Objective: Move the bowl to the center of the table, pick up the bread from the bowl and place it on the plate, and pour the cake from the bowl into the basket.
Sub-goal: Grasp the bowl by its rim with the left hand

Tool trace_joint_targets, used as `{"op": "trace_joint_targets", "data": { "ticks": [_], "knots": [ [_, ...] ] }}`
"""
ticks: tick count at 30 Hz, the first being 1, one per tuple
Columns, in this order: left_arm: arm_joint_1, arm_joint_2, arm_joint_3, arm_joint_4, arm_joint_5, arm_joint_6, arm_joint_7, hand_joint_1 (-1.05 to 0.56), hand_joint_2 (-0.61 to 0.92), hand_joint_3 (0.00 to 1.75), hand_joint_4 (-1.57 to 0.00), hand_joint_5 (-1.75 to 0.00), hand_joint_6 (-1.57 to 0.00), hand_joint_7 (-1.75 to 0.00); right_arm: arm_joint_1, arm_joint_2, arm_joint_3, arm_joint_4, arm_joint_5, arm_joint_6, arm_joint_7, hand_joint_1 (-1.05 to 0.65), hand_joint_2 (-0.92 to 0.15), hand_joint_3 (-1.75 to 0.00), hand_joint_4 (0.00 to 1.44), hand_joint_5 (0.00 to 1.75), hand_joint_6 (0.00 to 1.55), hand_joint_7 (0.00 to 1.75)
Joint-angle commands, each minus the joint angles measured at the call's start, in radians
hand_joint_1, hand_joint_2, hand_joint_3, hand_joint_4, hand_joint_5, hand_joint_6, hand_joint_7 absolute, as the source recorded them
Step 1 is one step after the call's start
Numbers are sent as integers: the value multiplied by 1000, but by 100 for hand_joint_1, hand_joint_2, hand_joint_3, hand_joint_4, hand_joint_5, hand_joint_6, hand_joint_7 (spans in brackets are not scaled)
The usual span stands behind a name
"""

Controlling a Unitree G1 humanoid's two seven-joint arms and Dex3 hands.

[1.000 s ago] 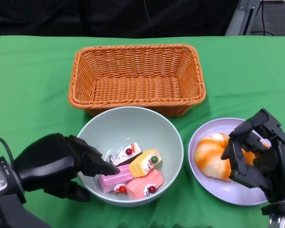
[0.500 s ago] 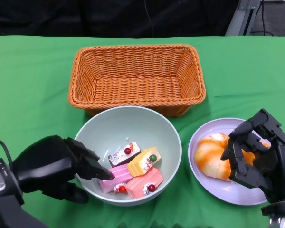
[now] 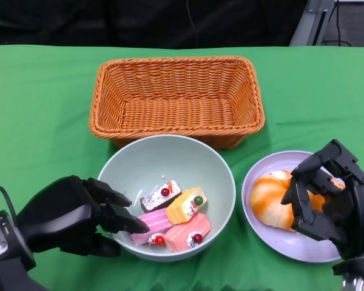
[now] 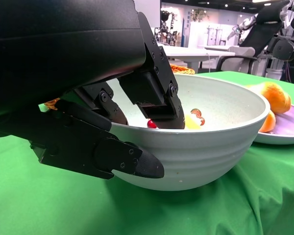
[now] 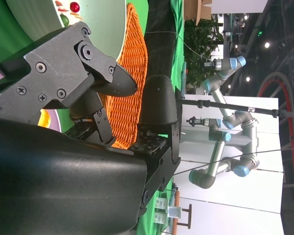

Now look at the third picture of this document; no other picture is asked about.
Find pale grey-green bowl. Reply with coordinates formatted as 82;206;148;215
96;135;237;262

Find smooth orange donut bread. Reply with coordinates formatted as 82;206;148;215
326;177;346;190

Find chocolate cake slice with cherry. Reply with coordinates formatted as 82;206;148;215
139;180;183;213

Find black floor cable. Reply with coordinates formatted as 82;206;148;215
321;0;352;46

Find black backdrop curtain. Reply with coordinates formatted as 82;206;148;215
0;0;309;49

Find lavender white plate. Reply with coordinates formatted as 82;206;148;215
241;150;352;264

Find yellow cake slice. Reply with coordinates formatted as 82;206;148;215
166;187;208;225

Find salmon cake slice with cherry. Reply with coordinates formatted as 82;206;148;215
163;212;212;253

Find orange wicker basket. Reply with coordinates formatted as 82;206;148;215
89;56;265;149

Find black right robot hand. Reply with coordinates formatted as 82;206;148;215
281;139;364;261

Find green tablecloth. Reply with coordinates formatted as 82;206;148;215
0;45;364;291

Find grey metal frame leg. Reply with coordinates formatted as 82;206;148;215
289;0;334;47

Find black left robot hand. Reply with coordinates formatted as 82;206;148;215
16;175;152;258

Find ribbed round bread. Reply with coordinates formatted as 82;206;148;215
250;170;326;233

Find pink striped cake slice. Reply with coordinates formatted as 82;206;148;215
130;208;174;247

